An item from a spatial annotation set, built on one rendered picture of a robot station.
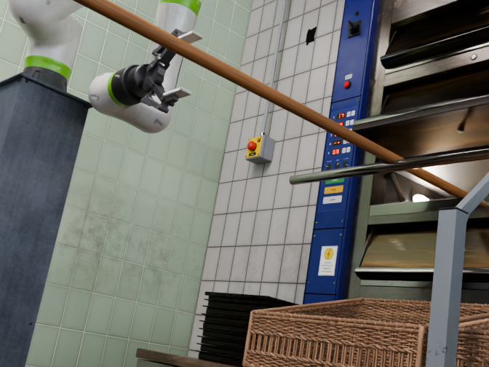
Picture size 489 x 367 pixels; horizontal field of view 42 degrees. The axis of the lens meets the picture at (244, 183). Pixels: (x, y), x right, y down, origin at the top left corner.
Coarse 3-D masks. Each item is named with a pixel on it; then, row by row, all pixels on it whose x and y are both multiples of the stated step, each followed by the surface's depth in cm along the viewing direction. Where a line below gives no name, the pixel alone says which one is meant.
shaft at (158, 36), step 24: (96, 0) 116; (120, 24) 121; (144, 24) 123; (168, 48) 128; (192, 48) 130; (216, 72) 135; (240, 72) 138; (264, 96) 144; (312, 120) 153; (360, 144) 165; (456, 192) 193
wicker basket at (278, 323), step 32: (256, 320) 172; (288, 320) 164; (320, 320) 156; (352, 320) 148; (384, 320) 195; (416, 320) 187; (256, 352) 169; (288, 352) 161; (320, 352) 153; (352, 352) 146; (384, 352) 140; (416, 352) 134
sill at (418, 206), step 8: (424, 200) 204; (432, 200) 201; (440, 200) 199; (448, 200) 197; (456, 200) 195; (488, 200) 187; (376, 208) 218; (384, 208) 215; (392, 208) 213; (400, 208) 210; (408, 208) 208; (416, 208) 205; (424, 208) 203; (432, 208) 201
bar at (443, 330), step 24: (360, 168) 177; (384, 168) 171; (408, 168) 166; (480, 192) 132; (456, 216) 124; (456, 240) 123; (456, 264) 122; (432, 288) 123; (456, 288) 121; (432, 312) 121; (456, 312) 121; (432, 336) 120; (456, 336) 120; (432, 360) 118
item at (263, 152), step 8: (264, 136) 267; (256, 144) 268; (264, 144) 266; (272, 144) 269; (248, 152) 271; (256, 152) 266; (264, 152) 266; (272, 152) 269; (248, 160) 272; (256, 160) 270; (264, 160) 268
